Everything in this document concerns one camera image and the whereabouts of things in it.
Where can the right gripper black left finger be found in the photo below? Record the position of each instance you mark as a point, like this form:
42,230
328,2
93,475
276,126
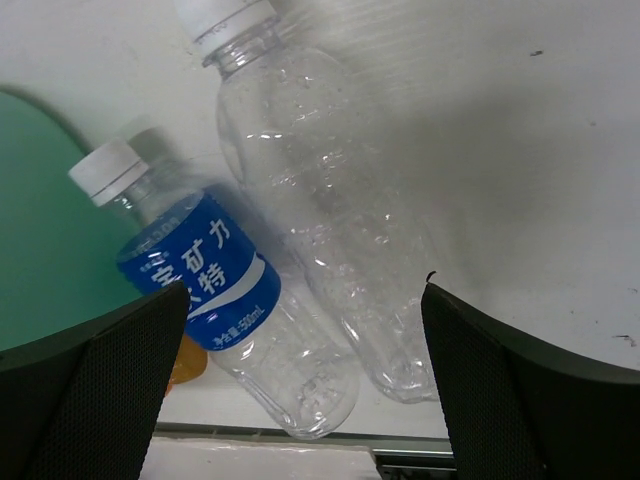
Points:
83,403

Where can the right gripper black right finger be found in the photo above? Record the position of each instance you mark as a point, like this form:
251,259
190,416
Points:
518,407

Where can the blue label clear bottle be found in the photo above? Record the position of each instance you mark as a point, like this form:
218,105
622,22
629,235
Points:
241,311

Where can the clear unlabelled plastic bottle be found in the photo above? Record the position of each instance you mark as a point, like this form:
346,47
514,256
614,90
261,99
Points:
299,135

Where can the green plastic bin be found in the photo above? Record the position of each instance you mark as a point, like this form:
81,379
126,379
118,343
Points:
58,250

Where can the orange juice bottle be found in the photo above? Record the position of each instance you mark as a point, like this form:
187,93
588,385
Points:
191,362

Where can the aluminium table edge rail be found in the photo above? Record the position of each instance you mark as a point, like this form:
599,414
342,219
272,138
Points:
391,451

